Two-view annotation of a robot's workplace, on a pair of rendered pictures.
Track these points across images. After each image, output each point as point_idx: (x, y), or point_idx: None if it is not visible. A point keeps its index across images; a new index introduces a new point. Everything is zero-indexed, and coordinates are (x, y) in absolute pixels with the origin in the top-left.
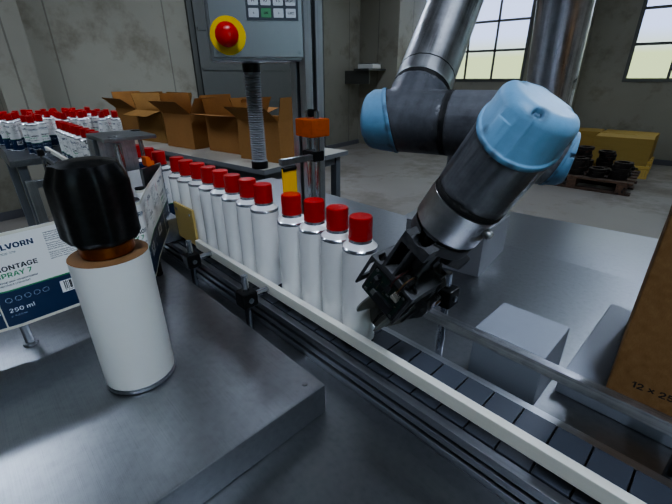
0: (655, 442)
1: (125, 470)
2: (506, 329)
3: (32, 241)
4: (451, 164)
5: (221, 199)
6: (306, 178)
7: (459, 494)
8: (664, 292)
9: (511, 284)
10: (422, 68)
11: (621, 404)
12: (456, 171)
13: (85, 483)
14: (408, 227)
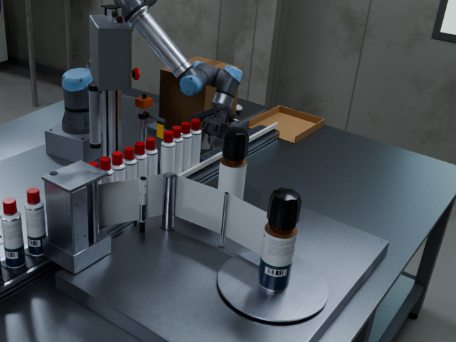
0: (214, 140)
1: (267, 201)
2: None
3: (214, 195)
4: (230, 88)
5: (133, 164)
6: (119, 134)
7: None
8: (207, 101)
9: (121, 142)
10: (192, 65)
11: (235, 125)
12: (233, 89)
13: None
14: (84, 146)
